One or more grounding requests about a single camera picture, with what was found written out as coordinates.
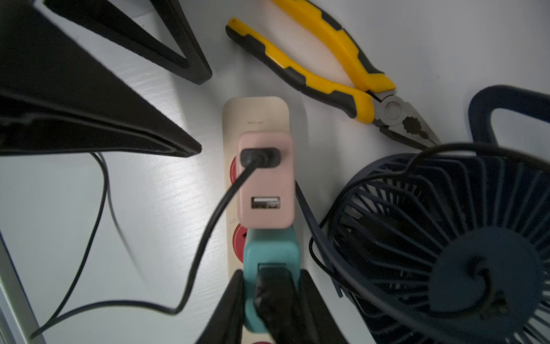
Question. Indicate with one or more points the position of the aluminium rail frame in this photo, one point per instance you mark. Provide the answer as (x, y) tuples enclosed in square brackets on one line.
[(17, 318)]

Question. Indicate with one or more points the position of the teal USB power adapter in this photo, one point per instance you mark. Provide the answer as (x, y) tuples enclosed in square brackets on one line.
[(271, 272)]

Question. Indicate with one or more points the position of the beige red power strip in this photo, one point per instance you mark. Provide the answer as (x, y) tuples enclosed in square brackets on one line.
[(241, 115)]

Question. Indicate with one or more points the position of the navy desk fan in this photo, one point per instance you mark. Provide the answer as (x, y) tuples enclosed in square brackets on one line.
[(450, 245)]

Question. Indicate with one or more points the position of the pink USB power adapter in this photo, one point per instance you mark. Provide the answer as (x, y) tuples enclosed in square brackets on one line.
[(266, 199)]

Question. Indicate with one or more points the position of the yellow black pliers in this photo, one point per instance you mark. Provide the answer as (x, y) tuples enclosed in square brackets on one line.
[(372, 99)]

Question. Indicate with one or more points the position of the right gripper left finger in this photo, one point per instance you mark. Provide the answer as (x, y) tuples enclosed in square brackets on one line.
[(226, 324)]

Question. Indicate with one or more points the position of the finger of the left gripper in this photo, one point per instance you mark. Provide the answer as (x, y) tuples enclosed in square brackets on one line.
[(57, 98), (105, 19)]

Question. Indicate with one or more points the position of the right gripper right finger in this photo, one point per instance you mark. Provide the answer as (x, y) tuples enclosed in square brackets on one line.
[(320, 326)]

